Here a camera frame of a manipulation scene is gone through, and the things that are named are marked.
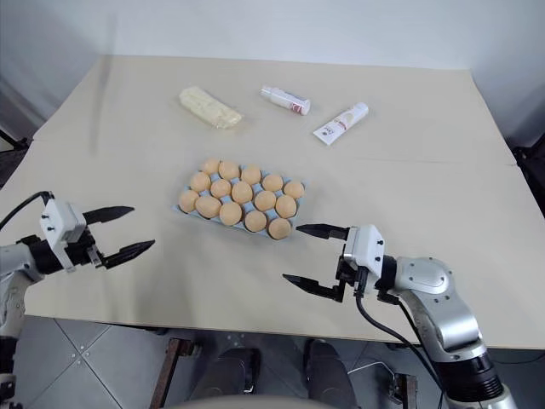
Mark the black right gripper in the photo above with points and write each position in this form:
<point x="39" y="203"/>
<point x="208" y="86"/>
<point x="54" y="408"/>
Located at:
<point x="347" y="277"/>

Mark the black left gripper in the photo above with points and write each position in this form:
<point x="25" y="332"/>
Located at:
<point x="83" y="252"/>

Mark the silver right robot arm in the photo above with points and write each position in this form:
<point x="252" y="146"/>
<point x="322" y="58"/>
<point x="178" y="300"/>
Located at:
<point x="443" y="298"/>

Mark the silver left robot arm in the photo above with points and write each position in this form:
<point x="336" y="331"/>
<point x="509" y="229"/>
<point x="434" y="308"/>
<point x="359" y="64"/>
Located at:
<point x="13" y="256"/>

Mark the brown egg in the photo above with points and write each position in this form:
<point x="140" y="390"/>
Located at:
<point x="228" y="169"/>
<point x="251" y="175"/>
<point x="242" y="191"/>
<point x="279" y="228"/>
<point x="294" y="189"/>
<point x="265" y="200"/>
<point x="189" y="201"/>
<point x="286" y="205"/>
<point x="272" y="182"/>
<point x="210" y="166"/>
<point x="256" y="221"/>
<point x="208" y="207"/>
<point x="221" y="188"/>
<point x="231" y="213"/>
<point x="199" y="180"/>

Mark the grey-blue egg tray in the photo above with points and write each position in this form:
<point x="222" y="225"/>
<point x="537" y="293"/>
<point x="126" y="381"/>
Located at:
<point x="255" y="185"/>

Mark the dark rounded shape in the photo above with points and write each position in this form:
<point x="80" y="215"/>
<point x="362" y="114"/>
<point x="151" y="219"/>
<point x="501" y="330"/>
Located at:
<point x="328" y="375"/>
<point x="234" y="375"/>

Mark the white squeeze tube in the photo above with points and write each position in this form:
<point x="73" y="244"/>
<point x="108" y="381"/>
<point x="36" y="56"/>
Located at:
<point x="340" y="124"/>

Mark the rusty brown table leg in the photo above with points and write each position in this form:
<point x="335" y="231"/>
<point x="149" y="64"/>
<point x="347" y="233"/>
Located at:
<point x="404" y="392"/>
<point x="168" y="370"/>

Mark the pale yellow wrapped block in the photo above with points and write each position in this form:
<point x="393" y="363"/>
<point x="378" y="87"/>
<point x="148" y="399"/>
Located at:
<point x="210" y="107"/>

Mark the white bottle with red print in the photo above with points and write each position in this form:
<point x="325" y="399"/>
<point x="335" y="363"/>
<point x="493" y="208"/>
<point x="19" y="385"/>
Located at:
<point x="287" y="99"/>

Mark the black equipment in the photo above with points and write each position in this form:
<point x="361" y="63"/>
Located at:
<point x="532" y="170"/>

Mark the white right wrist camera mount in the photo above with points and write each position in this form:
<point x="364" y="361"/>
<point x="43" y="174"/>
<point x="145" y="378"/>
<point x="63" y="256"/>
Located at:
<point x="365" y="251"/>

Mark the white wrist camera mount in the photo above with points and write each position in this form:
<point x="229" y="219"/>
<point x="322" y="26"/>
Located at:
<point x="59" y="221"/>
<point x="365" y="251"/>

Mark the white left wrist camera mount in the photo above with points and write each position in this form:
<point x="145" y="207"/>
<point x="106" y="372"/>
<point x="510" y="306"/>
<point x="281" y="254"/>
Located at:
<point x="59" y="221"/>

